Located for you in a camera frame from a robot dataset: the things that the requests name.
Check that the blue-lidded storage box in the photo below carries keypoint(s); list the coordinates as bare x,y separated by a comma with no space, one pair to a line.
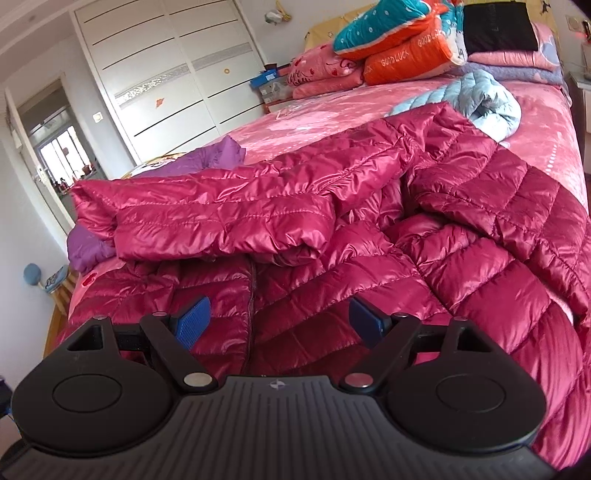
265,79

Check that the blue round ornament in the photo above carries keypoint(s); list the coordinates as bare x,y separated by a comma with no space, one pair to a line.
31,273

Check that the teal dotted folded quilt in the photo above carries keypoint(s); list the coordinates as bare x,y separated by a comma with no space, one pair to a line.
378,23

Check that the orange folded quilt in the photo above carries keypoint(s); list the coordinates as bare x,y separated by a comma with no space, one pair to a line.
406,60

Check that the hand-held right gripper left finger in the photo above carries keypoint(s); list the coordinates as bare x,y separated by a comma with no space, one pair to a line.
193,321

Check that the lavender folded blanket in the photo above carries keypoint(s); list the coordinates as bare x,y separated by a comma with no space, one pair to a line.
517,74

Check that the black folded cloth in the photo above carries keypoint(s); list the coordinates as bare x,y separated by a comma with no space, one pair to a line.
498,27

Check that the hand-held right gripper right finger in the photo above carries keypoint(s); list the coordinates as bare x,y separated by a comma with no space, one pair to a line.
364,318

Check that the white door frame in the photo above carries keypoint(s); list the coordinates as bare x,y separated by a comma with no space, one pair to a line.
25,120

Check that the wall socket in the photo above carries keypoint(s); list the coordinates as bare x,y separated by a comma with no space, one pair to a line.
575,23

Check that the white wall fixture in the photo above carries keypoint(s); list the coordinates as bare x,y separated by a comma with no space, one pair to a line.
274,16

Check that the white wardrobe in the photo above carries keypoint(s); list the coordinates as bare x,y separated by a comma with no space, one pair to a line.
161,69

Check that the pink folded blanket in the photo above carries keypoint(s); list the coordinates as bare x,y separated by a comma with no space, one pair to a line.
508,59

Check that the white nightstand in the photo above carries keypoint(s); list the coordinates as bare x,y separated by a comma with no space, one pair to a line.
581,87

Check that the bed with pink sheet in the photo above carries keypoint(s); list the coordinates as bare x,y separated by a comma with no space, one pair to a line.
323,120

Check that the light blue down jacket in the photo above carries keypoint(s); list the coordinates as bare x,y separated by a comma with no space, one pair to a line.
489,101

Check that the magenta down jacket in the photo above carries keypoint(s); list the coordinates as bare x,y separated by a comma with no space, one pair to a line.
323,207

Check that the purple garment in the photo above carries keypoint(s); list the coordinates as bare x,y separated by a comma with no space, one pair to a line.
221,154

